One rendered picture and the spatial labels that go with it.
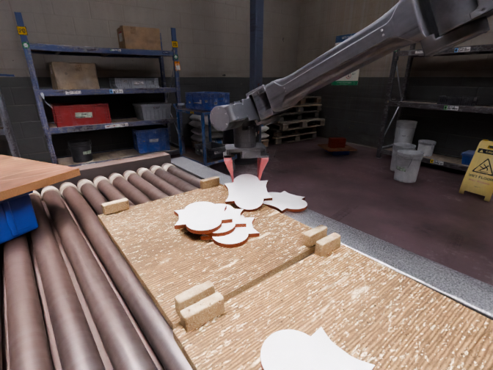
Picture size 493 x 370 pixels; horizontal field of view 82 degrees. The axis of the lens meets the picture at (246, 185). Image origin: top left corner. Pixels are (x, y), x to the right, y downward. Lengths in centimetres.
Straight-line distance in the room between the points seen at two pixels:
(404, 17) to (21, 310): 68
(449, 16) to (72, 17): 490
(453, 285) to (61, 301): 63
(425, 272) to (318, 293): 23
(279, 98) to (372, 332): 45
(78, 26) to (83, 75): 88
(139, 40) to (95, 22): 81
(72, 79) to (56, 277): 396
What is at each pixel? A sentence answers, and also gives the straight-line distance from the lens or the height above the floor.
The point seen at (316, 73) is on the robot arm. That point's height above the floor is 125.
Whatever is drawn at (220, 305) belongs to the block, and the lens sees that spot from 42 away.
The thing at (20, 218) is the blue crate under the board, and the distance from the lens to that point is 78.
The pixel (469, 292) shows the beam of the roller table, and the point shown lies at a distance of 61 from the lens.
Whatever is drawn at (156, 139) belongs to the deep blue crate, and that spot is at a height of 34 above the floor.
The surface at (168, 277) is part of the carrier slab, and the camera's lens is 50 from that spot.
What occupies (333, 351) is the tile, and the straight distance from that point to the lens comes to 39.
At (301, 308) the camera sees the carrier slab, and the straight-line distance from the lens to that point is 44.
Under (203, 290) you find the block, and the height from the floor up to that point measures 96.
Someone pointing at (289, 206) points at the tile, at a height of 92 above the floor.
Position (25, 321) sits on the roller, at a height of 92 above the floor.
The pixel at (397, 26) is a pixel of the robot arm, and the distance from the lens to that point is 49.
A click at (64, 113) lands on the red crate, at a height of 82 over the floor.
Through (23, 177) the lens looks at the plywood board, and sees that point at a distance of 78.
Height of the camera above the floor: 124
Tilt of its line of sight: 21 degrees down
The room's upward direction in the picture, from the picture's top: straight up
